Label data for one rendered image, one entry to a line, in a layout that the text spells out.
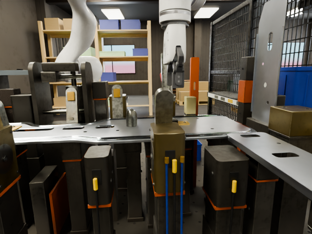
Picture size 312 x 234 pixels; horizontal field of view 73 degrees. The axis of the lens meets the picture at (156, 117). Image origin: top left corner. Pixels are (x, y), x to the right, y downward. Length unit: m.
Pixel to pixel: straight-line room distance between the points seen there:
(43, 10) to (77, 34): 5.92
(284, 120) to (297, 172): 0.21
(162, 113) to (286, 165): 0.24
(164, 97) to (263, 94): 0.37
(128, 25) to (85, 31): 4.81
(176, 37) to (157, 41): 9.31
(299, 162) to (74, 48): 0.92
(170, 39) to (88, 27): 0.52
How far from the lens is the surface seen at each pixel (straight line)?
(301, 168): 0.41
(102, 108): 0.81
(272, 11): 0.72
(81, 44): 1.04
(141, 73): 9.81
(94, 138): 0.54
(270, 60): 0.69
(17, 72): 0.97
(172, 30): 0.58
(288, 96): 0.75
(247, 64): 0.85
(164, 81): 0.76
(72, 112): 0.76
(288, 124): 0.58
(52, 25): 6.23
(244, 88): 0.84
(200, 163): 1.12
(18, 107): 0.86
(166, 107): 0.44
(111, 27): 5.86
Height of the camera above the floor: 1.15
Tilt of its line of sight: 12 degrees down
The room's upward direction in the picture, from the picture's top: 1 degrees counter-clockwise
